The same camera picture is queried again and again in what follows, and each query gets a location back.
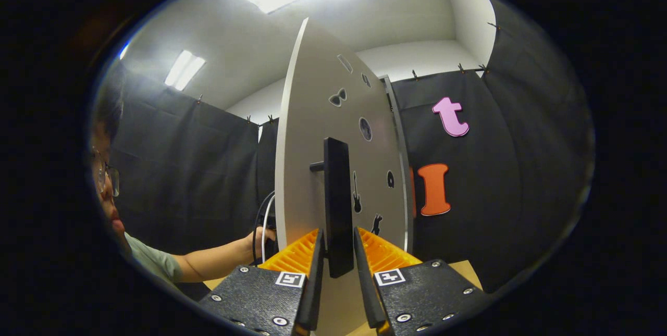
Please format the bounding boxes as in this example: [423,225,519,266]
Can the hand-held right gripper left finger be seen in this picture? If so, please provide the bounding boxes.
[198,228,326,336]

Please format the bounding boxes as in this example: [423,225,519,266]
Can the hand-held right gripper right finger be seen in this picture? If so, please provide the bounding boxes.
[353,227,493,336]

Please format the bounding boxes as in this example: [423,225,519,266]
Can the black door handle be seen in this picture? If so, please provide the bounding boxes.
[310,137,355,278]

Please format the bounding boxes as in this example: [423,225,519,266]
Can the dark grey cabinet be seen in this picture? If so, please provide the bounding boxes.
[380,76,415,253]

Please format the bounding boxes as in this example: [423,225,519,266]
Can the beige cabinet door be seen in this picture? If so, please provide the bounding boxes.
[275,17,408,336]

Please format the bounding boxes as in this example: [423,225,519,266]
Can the row of black clips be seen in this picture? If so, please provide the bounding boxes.
[197,22,501,124]

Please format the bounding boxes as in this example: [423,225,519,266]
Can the person's head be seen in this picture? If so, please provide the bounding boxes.
[89,86,131,258]

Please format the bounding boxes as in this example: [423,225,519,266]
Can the black cable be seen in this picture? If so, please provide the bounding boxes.
[252,191,276,266]

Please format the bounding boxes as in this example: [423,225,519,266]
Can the thin frame glasses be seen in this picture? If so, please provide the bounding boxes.
[93,148,120,197]

